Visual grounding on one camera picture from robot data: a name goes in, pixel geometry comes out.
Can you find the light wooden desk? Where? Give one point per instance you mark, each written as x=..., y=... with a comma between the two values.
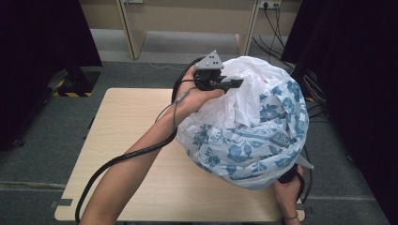
x=187, y=18

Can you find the person's left hand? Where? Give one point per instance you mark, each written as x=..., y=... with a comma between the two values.
x=191, y=100

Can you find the person's right hand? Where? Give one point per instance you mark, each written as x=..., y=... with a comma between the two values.
x=289, y=197

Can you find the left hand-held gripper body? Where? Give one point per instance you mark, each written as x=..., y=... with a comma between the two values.
x=208, y=70

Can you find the white blue floral plastic bag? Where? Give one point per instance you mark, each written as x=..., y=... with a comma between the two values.
x=250, y=131

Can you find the gray tape piece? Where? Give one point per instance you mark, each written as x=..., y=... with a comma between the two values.
x=62, y=202
x=300, y=206

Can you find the black curtain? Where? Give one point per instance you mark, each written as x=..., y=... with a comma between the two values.
x=353, y=93
x=37, y=62

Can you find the dark wrist band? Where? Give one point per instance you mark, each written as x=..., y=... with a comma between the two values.
x=291, y=216

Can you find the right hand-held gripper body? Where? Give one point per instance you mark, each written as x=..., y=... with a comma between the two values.
x=289, y=175

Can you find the hazard striped stand base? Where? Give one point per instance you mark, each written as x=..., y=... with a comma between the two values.
x=75, y=82

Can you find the wall power outlet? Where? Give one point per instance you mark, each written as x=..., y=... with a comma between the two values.
x=269, y=3

